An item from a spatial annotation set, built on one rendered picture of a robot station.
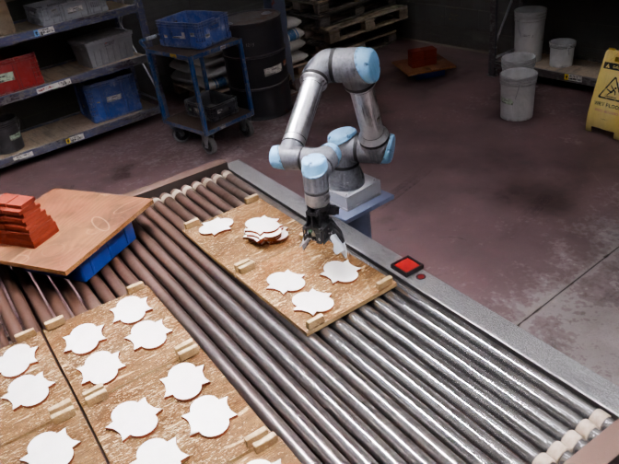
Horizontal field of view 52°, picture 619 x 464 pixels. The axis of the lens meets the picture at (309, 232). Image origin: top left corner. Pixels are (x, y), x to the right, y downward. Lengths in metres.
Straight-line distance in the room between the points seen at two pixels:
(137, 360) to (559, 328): 2.13
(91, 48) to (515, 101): 3.69
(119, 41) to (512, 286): 4.25
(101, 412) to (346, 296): 0.77
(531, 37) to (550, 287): 3.40
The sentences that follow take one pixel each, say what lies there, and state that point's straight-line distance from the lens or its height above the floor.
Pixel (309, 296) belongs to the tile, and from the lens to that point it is 1.98.
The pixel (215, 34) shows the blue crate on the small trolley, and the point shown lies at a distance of 5.42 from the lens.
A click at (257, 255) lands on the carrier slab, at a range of 2.24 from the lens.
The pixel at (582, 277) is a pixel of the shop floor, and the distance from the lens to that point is 3.73.
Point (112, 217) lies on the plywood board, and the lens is 2.48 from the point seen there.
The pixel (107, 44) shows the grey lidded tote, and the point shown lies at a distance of 6.30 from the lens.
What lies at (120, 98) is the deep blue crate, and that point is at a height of 0.31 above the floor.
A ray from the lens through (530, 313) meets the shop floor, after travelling 3.43.
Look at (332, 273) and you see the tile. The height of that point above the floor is 0.95.
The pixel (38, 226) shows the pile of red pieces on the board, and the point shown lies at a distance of 2.43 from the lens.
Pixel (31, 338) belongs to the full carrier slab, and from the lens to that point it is 2.17.
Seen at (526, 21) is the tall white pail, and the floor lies 0.53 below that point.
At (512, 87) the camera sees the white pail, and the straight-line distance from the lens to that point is 5.51.
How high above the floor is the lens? 2.13
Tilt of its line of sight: 31 degrees down
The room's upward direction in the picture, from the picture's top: 8 degrees counter-clockwise
